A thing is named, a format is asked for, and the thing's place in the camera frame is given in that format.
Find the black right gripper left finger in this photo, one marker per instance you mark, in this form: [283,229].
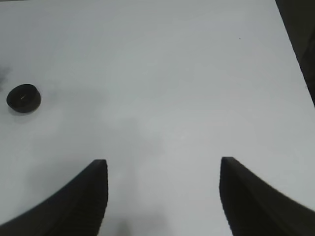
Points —
[77,209]

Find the small black teacup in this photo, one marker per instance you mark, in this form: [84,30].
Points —
[24,98]

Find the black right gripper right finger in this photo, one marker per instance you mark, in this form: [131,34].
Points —
[254,208]

